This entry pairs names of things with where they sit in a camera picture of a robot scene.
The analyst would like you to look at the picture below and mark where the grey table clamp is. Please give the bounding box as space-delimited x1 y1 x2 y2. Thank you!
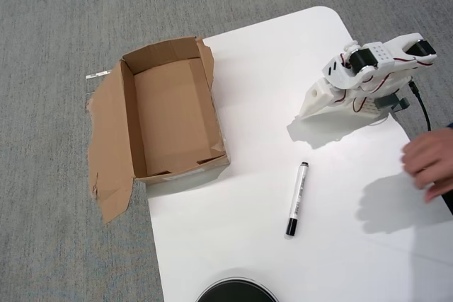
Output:
375 93 410 114

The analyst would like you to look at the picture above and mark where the black round disc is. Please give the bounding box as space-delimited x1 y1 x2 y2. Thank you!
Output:
195 268 280 302

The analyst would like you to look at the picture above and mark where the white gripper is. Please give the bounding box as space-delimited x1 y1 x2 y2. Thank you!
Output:
296 79 355 120

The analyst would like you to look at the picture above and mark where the person's bare hand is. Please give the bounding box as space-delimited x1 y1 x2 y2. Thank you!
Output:
401 127 453 205

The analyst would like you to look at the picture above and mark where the black power cable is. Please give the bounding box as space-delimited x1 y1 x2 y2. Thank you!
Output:
408 80 433 132

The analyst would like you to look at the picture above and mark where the open brown cardboard box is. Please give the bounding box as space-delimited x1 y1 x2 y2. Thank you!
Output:
86 35 231 224

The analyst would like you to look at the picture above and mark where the black and white marker pen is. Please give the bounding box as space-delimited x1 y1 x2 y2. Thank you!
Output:
285 161 310 238

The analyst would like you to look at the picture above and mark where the white label strip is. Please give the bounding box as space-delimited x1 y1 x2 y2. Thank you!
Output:
85 71 113 81

